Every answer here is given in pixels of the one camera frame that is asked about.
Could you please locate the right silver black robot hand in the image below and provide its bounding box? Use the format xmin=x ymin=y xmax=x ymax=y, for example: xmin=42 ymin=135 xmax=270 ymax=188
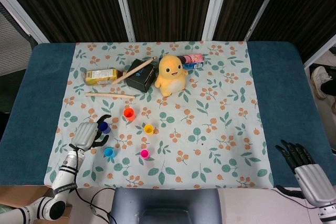
xmin=275 ymin=139 xmax=335 ymax=208

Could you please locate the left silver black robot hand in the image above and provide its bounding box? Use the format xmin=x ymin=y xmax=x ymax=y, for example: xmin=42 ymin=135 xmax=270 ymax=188
xmin=69 ymin=114 xmax=112 ymax=152

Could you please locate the yellow plastic cup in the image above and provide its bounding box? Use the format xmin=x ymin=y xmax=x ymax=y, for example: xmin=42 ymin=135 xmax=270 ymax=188
xmin=143 ymin=124 xmax=155 ymax=137

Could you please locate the wooden drumstick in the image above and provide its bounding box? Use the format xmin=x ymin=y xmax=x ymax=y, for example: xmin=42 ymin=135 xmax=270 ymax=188
xmin=85 ymin=92 xmax=135 ymax=100
xmin=111 ymin=56 xmax=158 ymax=86

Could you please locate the orange plastic cup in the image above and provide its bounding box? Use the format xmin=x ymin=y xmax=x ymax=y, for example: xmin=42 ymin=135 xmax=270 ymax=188
xmin=123 ymin=108 xmax=136 ymax=122

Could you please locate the yellow snack packet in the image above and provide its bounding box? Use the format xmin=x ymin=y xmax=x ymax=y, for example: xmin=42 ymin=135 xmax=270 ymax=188
xmin=83 ymin=68 xmax=129 ymax=86

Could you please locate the black cardboard box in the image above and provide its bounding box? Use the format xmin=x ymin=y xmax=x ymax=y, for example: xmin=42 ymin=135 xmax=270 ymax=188
xmin=125 ymin=58 xmax=156 ymax=93

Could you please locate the teal blue table cover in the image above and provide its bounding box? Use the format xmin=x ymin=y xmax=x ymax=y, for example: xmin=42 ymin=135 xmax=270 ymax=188
xmin=0 ymin=41 xmax=336 ymax=189

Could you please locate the black trouser leg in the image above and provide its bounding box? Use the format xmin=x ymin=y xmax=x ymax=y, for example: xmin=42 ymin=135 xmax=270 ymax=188
xmin=321 ymin=76 xmax=336 ymax=96

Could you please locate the white sneaker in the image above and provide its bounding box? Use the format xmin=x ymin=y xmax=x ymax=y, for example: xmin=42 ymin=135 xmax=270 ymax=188
xmin=311 ymin=66 xmax=333 ymax=100

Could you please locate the yellow plush toy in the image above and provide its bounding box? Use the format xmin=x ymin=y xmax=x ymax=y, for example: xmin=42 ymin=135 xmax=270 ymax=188
xmin=154 ymin=54 xmax=189 ymax=98

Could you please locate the grey robot torso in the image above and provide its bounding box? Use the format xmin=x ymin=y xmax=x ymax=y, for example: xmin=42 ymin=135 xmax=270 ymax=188
xmin=109 ymin=187 xmax=223 ymax=224

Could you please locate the floral tablecloth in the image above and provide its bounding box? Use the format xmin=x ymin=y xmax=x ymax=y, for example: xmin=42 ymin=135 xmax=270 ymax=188
xmin=43 ymin=40 xmax=275 ymax=190

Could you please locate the dark folding screen panel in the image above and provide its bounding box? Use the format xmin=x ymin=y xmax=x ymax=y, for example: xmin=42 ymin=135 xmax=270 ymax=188
xmin=202 ymin=0 xmax=286 ymax=42
xmin=245 ymin=0 xmax=336 ymax=70
xmin=0 ymin=0 xmax=136 ymax=44
xmin=111 ymin=0 xmax=232 ymax=42

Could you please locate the pink blue carton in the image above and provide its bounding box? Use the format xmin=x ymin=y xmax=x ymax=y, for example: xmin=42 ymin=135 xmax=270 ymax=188
xmin=178 ymin=53 xmax=205 ymax=70

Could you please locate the thin black cable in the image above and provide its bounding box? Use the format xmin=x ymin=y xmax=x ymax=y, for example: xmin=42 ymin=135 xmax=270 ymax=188
xmin=270 ymin=187 xmax=320 ymax=209

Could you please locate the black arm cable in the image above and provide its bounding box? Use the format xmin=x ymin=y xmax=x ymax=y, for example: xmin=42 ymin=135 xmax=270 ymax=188
xmin=68 ymin=144 xmax=118 ymax=224

